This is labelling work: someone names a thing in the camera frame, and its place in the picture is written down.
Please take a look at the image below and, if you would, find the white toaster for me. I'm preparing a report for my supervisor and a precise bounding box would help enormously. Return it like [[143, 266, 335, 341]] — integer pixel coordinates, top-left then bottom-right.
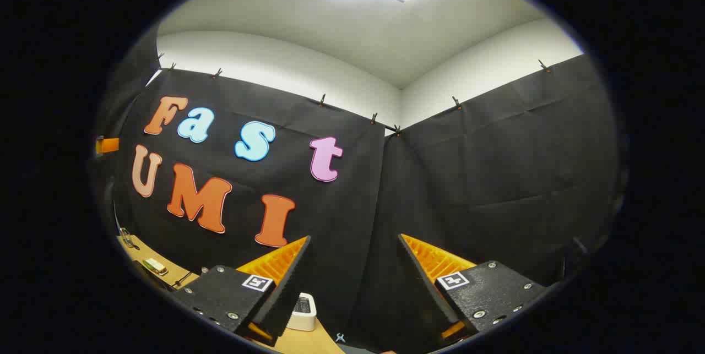
[[286, 292, 317, 333]]

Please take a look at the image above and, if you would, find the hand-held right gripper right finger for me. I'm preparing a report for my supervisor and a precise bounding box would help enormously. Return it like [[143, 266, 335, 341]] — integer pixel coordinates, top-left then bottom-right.
[[397, 233, 554, 344]]

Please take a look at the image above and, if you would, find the black cable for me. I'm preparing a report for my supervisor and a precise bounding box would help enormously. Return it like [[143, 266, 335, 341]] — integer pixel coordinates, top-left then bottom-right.
[[171, 270, 199, 290]]

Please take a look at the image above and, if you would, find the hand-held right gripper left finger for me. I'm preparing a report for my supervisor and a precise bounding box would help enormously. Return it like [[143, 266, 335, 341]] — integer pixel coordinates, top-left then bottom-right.
[[170, 235, 312, 344]]

